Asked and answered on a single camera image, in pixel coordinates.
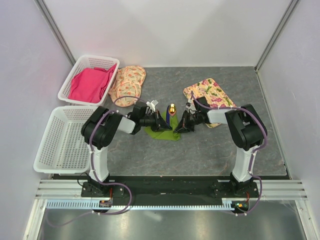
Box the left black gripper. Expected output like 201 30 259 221
139 109 172 132

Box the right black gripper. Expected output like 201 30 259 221
173 110 201 134

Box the green paper napkin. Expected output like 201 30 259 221
144 115 181 141

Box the iridescent gold spoon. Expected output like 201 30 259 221
167 103 177 117

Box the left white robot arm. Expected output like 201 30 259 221
81 101 172 197

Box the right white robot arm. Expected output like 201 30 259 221
174 96 268 198

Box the floral rectangular tray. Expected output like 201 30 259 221
183 78 235 128

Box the floral fabric pouch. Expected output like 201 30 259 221
108 65 147 108

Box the pink cloth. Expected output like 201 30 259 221
68 64 117 104

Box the white basket with pink cloth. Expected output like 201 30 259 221
58 55 120 106

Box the empty white plastic basket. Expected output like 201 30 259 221
33 105 97 175

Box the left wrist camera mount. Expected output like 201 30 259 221
146 100 159 112

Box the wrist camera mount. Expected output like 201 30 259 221
185 99 196 112
146 100 159 112

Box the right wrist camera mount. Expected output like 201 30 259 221
185 99 196 112

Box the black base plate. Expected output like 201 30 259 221
80 175 258 208

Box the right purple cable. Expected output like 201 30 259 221
190 90 268 218

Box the purple cable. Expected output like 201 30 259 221
190 90 268 218
44 96 151 228

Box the white slotted cable duct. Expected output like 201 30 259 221
46 199 244 211

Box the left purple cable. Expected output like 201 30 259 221
44 96 151 228

